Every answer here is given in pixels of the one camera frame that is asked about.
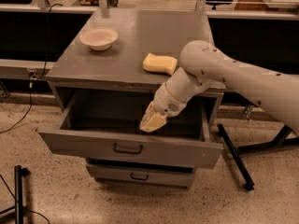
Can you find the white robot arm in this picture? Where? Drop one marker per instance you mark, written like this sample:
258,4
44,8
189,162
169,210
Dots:
201,64

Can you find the grey bottom drawer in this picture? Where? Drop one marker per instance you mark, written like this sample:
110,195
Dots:
142,176

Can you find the grey drawer cabinet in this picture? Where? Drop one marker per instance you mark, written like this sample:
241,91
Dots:
119,68

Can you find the grey railing frame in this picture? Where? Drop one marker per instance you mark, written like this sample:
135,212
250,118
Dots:
35,38

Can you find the grey drawer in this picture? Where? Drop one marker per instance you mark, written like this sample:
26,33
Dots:
142,176
104,125

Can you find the grey top drawer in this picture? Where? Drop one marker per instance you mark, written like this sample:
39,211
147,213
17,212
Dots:
104,125

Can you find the yellow sponge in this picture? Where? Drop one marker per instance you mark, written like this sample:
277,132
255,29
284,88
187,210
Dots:
160,64

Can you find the black stand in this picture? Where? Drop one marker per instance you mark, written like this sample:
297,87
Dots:
280,141
17,202

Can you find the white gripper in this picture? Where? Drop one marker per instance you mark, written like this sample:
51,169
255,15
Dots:
164,102

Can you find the black stand right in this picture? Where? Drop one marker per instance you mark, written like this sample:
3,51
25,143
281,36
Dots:
280,141

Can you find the white bowl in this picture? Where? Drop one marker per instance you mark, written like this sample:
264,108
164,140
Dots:
99,38

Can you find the black stand left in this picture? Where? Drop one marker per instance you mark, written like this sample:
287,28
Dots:
17,202

